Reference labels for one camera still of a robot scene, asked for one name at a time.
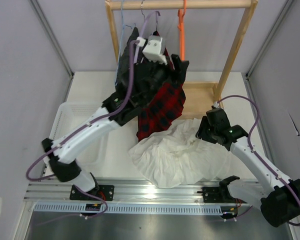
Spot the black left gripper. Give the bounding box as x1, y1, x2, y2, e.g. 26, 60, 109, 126
142, 50, 189, 107

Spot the white pleated skirt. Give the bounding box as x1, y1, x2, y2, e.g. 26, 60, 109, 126
128, 118, 231, 189

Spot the orange hanger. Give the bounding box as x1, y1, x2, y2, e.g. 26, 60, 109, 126
177, 0, 187, 61

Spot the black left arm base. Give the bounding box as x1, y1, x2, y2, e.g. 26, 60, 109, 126
69, 184, 115, 201

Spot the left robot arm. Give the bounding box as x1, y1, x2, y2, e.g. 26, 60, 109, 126
41, 54, 189, 200

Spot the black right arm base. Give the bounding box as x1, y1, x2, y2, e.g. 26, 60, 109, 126
196, 186, 236, 204

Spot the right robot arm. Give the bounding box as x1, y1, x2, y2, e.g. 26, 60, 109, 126
195, 108, 300, 228

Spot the purple hanger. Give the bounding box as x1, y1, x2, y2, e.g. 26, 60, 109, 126
132, 0, 161, 63

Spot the light blue hanger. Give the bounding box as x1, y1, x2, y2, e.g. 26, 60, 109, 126
114, 0, 133, 87

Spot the wooden clothes rack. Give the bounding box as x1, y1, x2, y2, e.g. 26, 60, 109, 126
105, 0, 258, 119

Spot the red black plaid garment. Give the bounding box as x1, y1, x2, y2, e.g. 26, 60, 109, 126
134, 30, 187, 143

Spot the white plastic basket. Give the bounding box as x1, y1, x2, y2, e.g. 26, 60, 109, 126
49, 102, 109, 168

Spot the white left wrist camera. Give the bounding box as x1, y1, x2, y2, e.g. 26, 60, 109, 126
136, 35, 168, 65

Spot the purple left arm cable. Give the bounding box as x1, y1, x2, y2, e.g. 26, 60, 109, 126
26, 39, 141, 221

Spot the aluminium mounting rail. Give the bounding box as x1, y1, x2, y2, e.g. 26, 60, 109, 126
23, 178, 297, 206

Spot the aluminium frame post right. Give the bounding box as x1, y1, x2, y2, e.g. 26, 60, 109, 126
244, 0, 296, 81

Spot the aluminium frame post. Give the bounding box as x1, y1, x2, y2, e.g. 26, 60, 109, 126
28, 0, 74, 79
244, 0, 296, 81

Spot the aluminium frame post left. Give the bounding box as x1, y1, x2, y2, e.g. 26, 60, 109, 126
28, 0, 74, 79

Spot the slotted cable duct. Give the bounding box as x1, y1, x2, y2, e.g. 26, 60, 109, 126
34, 202, 223, 216

